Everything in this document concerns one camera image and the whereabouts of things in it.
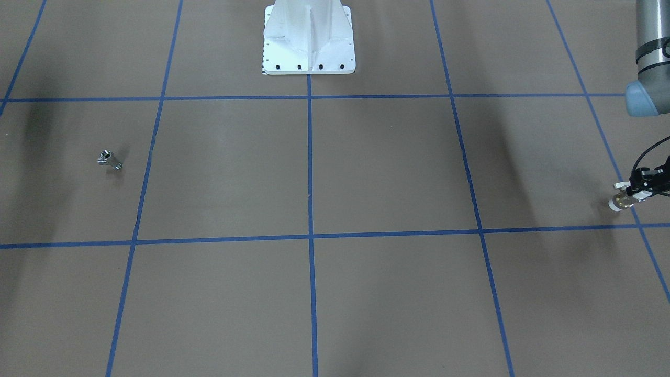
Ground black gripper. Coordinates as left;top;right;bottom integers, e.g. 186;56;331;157
613;155;669;203

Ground chrome valve fitting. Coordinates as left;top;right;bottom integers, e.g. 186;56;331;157
97;150;124;170

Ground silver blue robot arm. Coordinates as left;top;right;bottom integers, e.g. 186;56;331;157
610;1;669;210

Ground white pedestal column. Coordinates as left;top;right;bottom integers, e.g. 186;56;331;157
262;1;356;75

